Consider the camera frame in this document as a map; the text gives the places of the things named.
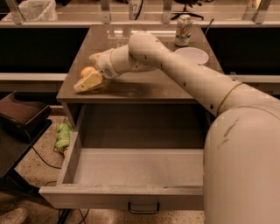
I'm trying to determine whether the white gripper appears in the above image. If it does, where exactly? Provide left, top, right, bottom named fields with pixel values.
left=73, top=48, right=120, bottom=92

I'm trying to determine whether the green chip bag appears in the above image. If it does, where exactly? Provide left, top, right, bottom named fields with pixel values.
left=54, top=122, right=72, bottom=149

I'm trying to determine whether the dark brown chair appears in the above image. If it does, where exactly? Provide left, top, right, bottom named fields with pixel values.
left=0, top=92, right=52, bottom=198

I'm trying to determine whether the soda can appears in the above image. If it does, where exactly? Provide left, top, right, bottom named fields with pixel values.
left=175, top=15, right=193, bottom=46

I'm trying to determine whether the white shoe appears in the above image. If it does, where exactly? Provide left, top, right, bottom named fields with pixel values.
left=0, top=207, right=27, bottom=224

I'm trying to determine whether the orange fruit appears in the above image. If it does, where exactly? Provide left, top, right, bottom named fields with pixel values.
left=80, top=66, right=95, bottom=78

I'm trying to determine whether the black drawer handle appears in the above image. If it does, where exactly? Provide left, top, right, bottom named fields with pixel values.
left=127, top=202, right=160, bottom=215

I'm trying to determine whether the grey cabinet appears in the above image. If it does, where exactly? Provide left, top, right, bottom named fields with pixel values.
left=57, top=24, right=212, bottom=150

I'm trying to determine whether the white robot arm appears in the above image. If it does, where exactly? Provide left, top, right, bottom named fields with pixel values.
left=74, top=31, right=280, bottom=224

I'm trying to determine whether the open top drawer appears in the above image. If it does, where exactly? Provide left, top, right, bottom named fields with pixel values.
left=40, top=131, right=203, bottom=211

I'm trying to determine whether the white bowl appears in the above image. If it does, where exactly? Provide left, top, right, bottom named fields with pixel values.
left=174, top=47, right=209, bottom=65

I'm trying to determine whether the white plastic bag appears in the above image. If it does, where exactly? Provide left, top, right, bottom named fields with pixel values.
left=2, top=0, right=59, bottom=22

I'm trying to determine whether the black floor cable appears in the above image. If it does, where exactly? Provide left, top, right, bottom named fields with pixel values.
left=25, top=129, right=63, bottom=170

